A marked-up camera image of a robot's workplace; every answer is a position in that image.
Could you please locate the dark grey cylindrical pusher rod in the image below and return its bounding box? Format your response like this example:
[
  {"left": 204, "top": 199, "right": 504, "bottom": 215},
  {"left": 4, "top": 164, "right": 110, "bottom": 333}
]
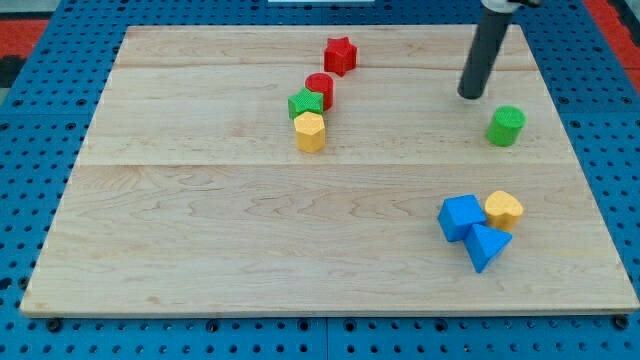
[{"left": 457, "top": 5, "right": 513, "bottom": 100}]

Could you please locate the grey rod mount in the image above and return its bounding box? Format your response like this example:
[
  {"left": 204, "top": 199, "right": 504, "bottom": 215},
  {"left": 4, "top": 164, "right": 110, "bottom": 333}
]
[{"left": 481, "top": 0, "right": 543, "bottom": 12}]

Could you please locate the green cylinder block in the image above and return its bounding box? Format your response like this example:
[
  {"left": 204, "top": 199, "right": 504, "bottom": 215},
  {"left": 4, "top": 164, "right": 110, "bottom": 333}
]
[{"left": 486, "top": 106, "right": 526, "bottom": 147}]

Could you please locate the yellow heart block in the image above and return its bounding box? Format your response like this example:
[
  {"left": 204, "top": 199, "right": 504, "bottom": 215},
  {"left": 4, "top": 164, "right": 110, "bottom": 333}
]
[{"left": 484, "top": 190, "right": 524, "bottom": 232}]

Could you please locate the red star block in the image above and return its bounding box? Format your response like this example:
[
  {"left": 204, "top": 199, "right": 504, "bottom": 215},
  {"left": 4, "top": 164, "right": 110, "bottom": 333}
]
[{"left": 324, "top": 37, "right": 358, "bottom": 77}]

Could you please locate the red cylinder block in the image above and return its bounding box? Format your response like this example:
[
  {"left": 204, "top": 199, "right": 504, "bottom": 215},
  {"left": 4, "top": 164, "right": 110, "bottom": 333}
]
[{"left": 305, "top": 73, "right": 334, "bottom": 110}]

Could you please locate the blue cube block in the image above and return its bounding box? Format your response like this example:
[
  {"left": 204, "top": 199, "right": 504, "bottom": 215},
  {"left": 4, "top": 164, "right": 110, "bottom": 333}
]
[{"left": 437, "top": 194, "right": 487, "bottom": 242}]

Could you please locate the green star block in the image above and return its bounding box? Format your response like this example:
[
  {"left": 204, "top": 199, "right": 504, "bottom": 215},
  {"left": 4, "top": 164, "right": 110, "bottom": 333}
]
[{"left": 287, "top": 87, "right": 324, "bottom": 120}]

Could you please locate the yellow hexagon block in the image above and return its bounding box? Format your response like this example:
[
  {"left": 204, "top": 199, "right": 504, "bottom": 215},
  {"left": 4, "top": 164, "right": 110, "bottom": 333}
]
[{"left": 294, "top": 112, "right": 326, "bottom": 153}]

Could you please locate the blue triangle block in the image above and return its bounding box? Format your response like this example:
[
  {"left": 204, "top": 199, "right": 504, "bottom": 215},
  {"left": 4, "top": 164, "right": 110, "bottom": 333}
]
[{"left": 464, "top": 224, "right": 513, "bottom": 273}]

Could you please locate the wooden board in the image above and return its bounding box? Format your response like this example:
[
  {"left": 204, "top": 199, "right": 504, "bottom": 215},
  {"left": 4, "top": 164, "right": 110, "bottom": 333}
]
[{"left": 20, "top": 25, "right": 639, "bottom": 318}]

